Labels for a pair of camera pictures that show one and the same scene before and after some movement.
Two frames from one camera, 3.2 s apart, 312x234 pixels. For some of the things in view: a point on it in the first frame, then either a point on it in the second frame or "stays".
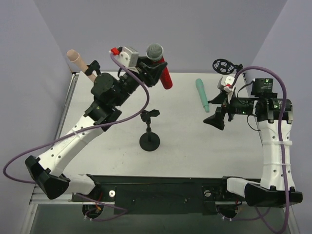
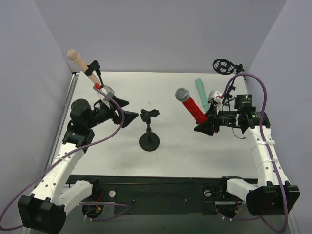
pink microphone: x=73 y=56 stays
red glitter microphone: x=155 y=53 to x=183 y=95
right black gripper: x=225 y=108 to x=213 y=121
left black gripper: x=144 y=71 to x=117 y=113
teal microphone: x=201 y=88 stays
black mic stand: x=149 y=141 stays
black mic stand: x=94 y=66 stays
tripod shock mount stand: x=225 y=67 stays
